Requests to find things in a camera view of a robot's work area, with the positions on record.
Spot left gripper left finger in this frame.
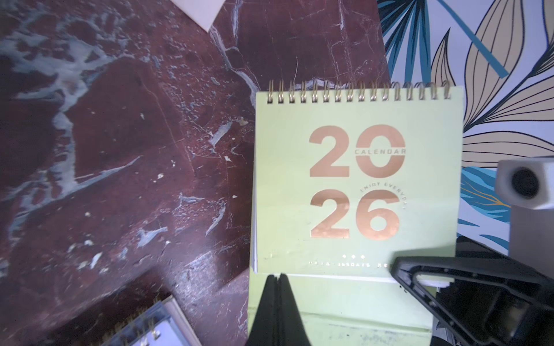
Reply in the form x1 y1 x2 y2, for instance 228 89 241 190
246 275 279 345

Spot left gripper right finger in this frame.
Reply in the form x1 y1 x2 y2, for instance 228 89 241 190
276 274 311 346

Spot green calendar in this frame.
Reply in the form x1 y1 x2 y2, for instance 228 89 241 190
248 82 465 345

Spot pink calendar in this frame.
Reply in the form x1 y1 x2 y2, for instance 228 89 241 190
171 0 225 32

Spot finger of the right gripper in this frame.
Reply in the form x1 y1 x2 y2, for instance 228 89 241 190
392 256 553 345

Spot purple calendar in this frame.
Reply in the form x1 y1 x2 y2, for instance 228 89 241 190
100 296 201 346

